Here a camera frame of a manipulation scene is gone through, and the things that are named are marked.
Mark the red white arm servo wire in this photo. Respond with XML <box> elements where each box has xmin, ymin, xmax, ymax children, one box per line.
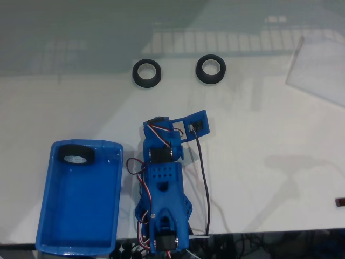
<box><xmin>126</xmin><ymin>158</ymin><xmax>153</xmax><ymax>251</ymax></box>

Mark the blue plastic bin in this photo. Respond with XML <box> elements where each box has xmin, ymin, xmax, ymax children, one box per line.
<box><xmin>35</xmin><ymin>139</ymin><xmax>125</xmax><ymax>256</ymax></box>

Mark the red white gripper servo wire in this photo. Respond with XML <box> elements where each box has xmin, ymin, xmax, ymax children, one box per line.
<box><xmin>147</xmin><ymin>122</ymin><xmax>187</xmax><ymax>139</ymax></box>

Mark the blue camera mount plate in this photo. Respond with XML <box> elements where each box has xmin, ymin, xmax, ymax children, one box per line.
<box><xmin>171</xmin><ymin>109</ymin><xmax>211</xmax><ymax>143</ymax></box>

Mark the clear plastic sheet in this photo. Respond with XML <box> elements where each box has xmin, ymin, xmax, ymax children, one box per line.
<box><xmin>285</xmin><ymin>35</ymin><xmax>345</xmax><ymax>107</ymax></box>

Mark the black tape roll white label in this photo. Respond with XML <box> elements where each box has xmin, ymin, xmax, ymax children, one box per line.
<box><xmin>58</xmin><ymin>144</ymin><xmax>95</xmax><ymax>166</ymax></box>

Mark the black cable tangle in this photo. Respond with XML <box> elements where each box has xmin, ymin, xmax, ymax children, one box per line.
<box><xmin>210</xmin><ymin>231</ymin><xmax>345</xmax><ymax>259</ymax></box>

